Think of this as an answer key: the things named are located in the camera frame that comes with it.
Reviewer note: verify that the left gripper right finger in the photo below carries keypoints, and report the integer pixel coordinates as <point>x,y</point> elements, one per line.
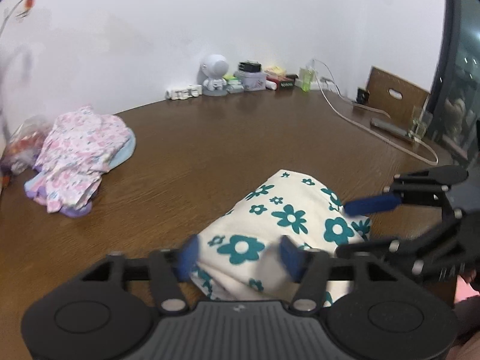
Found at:
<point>310,270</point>

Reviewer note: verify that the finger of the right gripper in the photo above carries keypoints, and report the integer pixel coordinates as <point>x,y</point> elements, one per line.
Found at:
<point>386,198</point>
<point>407,256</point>

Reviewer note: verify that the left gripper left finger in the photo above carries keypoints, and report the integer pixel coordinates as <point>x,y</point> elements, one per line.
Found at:
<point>167,269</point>

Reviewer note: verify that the cream teal flower garment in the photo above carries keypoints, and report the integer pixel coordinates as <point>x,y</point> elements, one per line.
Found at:
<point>238,253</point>

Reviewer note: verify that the pink floral folded clothes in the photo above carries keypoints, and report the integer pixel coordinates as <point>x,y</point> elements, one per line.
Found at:
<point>75,156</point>

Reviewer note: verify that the dark remote control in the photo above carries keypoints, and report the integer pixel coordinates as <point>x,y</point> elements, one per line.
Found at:
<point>391,129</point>

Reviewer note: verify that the brown cardboard box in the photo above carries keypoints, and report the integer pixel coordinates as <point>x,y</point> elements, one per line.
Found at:
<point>394,95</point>

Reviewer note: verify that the green translucent charger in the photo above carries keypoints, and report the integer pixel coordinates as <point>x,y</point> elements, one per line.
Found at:
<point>305,77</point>

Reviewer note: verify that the dark red label box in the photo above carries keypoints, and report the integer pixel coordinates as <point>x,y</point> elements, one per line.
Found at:
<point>275,82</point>

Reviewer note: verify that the white letter block ornament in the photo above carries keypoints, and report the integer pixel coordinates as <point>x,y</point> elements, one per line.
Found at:
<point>190,91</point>

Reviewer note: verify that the red snack plastic bag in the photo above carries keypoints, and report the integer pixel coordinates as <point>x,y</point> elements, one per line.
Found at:
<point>24,145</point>

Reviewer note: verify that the yellow sticky note stack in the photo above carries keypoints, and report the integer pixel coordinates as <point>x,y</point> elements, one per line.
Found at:
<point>275,71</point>

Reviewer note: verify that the green white small packs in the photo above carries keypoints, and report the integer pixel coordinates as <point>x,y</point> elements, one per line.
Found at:
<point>233,85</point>

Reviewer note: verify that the grey tin box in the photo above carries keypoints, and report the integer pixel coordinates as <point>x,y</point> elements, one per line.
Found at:
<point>252,81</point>

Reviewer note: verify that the white astronaut robot figurine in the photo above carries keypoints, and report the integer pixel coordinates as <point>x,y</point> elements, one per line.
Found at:
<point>214,67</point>

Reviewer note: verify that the small black box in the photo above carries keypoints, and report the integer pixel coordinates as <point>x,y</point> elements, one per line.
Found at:
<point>249,66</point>

